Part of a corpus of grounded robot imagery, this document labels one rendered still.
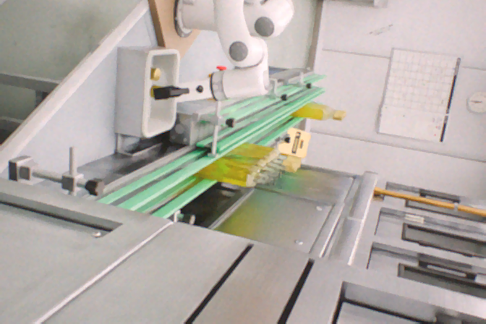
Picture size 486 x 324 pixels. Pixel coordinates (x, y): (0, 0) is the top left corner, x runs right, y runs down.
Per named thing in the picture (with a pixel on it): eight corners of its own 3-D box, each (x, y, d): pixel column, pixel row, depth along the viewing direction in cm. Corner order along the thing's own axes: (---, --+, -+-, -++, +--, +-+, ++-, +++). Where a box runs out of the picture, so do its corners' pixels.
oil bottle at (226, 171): (187, 175, 151) (255, 189, 144) (189, 157, 149) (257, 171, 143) (195, 170, 156) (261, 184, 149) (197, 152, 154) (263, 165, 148)
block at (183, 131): (167, 142, 149) (189, 147, 147) (169, 111, 146) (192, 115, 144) (173, 140, 152) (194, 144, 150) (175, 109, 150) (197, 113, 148)
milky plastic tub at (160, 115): (114, 133, 132) (144, 139, 130) (118, 46, 127) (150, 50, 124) (148, 122, 148) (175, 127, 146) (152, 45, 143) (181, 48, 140)
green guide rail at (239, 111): (197, 121, 149) (223, 126, 147) (197, 118, 149) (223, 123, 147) (314, 75, 311) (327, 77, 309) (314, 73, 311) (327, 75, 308)
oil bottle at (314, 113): (286, 114, 259) (340, 124, 251) (287, 103, 257) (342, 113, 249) (288, 113, 264) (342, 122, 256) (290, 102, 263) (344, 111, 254)
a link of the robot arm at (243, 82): (257, 33, 121) (268, 34, 129) (216, 39, 124) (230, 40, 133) (265, 96, 123) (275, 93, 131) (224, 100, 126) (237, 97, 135)
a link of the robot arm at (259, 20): (225, 6, 142) (280, 12, 137) (241, -7, 152) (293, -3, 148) (226, 39, 147) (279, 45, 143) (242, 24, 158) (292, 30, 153)
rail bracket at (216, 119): (189, 152, 147) (228, 161, 144) (193, 95, 143) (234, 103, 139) (193, 150, 150) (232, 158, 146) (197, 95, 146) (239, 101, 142)
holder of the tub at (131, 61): (113, 152, 134) (139, 158, 131) (117, 47, 127) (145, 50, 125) (145, 139, 150) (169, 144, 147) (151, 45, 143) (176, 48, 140)
